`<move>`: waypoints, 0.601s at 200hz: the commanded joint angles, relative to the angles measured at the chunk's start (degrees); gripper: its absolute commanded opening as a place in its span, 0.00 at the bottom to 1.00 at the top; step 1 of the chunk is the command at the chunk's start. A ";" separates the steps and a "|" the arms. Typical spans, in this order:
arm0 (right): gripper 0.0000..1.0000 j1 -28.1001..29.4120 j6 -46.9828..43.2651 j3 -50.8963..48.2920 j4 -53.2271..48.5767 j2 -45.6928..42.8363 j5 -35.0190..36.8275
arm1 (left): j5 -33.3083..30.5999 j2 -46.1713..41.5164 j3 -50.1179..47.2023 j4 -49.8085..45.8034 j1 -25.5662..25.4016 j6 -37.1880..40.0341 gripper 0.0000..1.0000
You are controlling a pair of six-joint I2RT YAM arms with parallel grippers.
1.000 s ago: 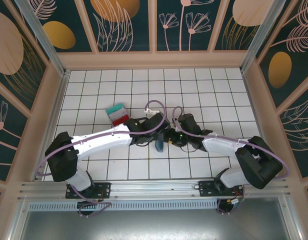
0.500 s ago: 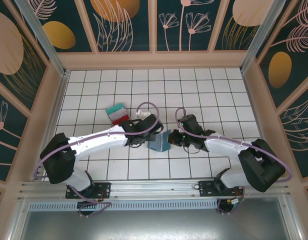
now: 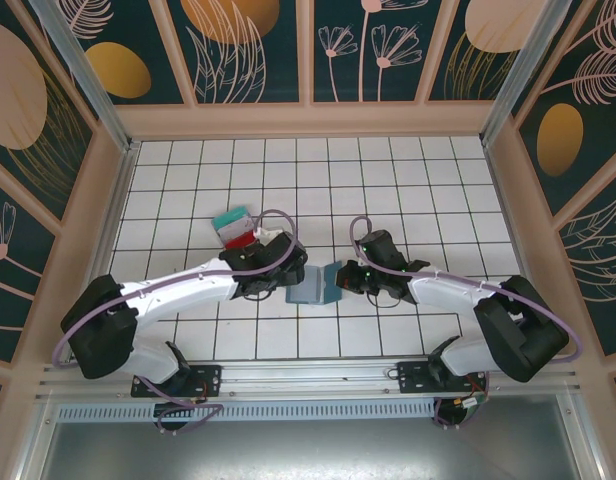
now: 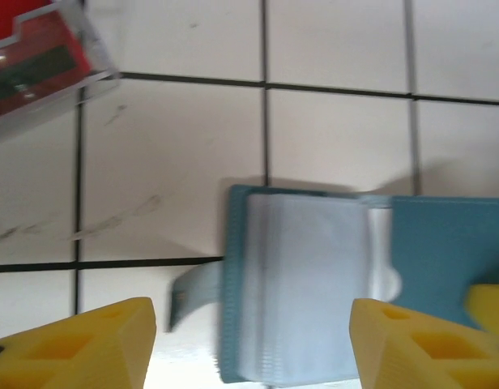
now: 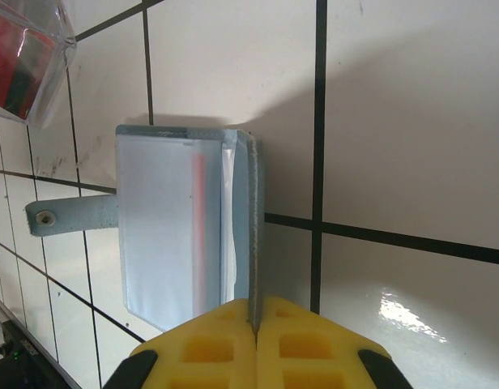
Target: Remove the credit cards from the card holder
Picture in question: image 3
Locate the red card with number print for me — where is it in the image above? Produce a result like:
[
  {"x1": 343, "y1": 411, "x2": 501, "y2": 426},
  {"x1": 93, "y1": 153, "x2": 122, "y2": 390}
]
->
[{"x1": 222, "y1": 230, "x2": 259, "y2": 251}]

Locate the white cherry blossom card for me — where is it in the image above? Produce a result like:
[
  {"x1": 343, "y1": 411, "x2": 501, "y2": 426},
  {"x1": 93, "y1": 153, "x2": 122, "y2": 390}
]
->
[{"x1": 216, "y1": 215, "x2": 257, "y2": 242}]

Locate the blue leather card holder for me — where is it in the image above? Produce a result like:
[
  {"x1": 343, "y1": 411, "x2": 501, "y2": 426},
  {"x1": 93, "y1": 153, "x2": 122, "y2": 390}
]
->
[{"x1": 285, "y1": 262, "x2": 342, "y2": 307}]

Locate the grey metal sheet panel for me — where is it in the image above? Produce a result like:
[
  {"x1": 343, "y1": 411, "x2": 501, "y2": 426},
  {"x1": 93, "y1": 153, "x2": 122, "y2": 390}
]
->
[{"x1": 35, "y1": 419, "x2": 597, "y2": 480}]

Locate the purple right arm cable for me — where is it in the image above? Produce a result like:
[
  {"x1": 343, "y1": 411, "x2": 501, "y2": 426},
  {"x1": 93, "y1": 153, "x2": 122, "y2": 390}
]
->
[{"x1": 348, "y1": 215, "x2": 584, "y2": 431}]

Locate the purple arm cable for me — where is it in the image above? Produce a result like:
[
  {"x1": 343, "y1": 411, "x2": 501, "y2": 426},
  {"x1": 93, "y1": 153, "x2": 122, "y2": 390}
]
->
[
  {"x1": 348, "y1": 215, "x2": 584, "y2": 431},
  {"x1": 54, "y1": 208, "x2": 300, "y2": 436}
]

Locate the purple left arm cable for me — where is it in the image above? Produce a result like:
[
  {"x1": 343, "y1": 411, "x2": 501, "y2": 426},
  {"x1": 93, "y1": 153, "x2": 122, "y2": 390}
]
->
[{"x1": 54, "y1": 208, "x2": 300, "y2": 436}]

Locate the aluminium mounting rail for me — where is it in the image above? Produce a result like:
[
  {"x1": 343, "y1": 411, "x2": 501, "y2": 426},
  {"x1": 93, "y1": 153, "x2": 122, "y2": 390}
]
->
[{"x1": 35, "y1": 357, "x2": 579, "y2": 401}]

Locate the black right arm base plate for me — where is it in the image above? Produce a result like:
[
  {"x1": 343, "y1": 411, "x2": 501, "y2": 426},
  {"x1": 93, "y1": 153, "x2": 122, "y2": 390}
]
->
[{"x1": 396, "y1": 359, "x2": 489, "y2": 395}]

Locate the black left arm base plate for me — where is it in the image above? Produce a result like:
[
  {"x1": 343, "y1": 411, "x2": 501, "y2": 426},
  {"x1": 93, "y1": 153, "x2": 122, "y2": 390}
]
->
[{"x1": 131, "y1": 363, "x2": 224, "y2": 400}]

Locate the grey slotted cable duct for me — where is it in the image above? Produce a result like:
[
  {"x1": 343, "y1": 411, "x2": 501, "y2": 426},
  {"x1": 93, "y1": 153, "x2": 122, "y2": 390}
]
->
[{"x1": 55, "y1": 398, "x2": 438, "y2": 422}]

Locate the aluminium frame post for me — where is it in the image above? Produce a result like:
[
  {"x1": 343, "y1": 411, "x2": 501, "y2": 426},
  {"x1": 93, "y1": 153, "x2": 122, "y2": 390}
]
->
[
  {"x1": 26, "y1": 0, "x2": 139, "y2": 154},
  {"x1": 479, "y1": 0, "x2": 592, "y2": 147}
]

